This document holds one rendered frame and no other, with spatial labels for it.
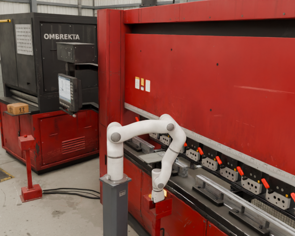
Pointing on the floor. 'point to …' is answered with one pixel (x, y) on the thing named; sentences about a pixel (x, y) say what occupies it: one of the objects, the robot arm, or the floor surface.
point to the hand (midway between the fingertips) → (158, 206)
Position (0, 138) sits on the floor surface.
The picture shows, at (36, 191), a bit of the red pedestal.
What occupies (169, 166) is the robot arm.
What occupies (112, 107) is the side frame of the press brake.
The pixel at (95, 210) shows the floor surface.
